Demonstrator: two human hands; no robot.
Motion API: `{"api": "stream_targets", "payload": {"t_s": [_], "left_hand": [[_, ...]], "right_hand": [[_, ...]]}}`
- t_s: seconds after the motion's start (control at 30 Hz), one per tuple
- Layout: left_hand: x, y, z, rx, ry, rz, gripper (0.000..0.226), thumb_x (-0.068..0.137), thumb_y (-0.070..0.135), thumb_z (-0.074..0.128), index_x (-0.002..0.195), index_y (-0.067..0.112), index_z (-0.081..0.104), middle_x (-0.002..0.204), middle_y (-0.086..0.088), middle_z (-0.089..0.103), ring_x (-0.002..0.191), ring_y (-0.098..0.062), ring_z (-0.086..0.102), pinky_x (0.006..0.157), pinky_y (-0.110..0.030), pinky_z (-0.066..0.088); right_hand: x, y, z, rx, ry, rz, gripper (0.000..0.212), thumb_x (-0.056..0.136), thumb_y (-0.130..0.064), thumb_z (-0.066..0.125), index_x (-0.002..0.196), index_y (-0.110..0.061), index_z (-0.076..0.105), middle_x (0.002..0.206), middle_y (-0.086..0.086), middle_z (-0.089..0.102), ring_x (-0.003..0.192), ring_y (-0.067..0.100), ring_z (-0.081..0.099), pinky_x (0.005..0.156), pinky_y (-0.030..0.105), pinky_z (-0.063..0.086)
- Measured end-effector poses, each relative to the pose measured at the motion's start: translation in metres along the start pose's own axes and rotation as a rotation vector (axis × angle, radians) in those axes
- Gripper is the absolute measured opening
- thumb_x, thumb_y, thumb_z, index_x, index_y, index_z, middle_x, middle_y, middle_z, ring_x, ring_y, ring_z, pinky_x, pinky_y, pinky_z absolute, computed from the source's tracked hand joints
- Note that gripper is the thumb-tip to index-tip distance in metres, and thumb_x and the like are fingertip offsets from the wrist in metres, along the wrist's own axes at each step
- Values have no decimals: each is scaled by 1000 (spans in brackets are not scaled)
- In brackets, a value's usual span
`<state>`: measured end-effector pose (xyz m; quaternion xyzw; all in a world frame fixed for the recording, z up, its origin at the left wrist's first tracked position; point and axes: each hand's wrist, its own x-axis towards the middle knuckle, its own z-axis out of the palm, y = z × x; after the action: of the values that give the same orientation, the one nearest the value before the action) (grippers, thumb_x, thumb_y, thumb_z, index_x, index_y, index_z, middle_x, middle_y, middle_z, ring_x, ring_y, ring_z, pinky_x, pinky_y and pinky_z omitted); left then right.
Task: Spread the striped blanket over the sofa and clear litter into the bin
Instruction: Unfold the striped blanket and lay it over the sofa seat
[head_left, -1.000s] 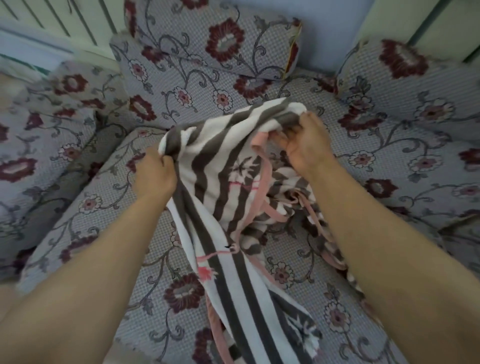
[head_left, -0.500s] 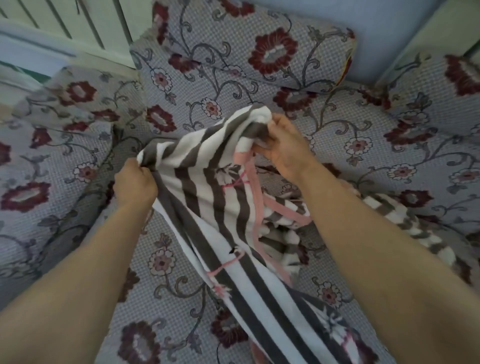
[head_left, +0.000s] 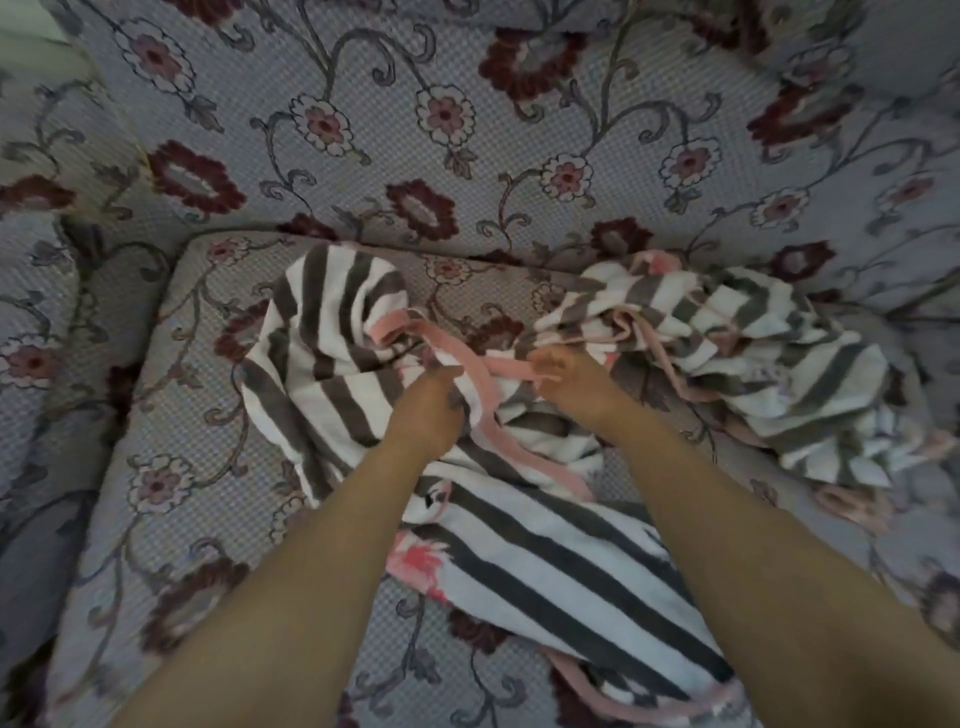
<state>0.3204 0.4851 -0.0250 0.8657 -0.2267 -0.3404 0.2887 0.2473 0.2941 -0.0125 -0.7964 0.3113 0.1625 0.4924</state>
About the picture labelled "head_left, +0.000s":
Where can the person's left hand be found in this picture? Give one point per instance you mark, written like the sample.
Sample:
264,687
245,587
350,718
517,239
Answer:
427,416

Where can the person's right hand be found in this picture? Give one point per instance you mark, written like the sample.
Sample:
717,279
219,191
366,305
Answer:
581,390

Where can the grey white striped flamingo blanket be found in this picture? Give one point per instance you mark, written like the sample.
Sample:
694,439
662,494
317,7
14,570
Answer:
525,540

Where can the grey floral sofa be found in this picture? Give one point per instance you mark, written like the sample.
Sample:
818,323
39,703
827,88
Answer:
525,112

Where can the person's right forearm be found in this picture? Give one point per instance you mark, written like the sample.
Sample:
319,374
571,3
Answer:
772,585

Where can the person's left forearm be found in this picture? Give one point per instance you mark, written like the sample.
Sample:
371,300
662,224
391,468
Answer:
300,600

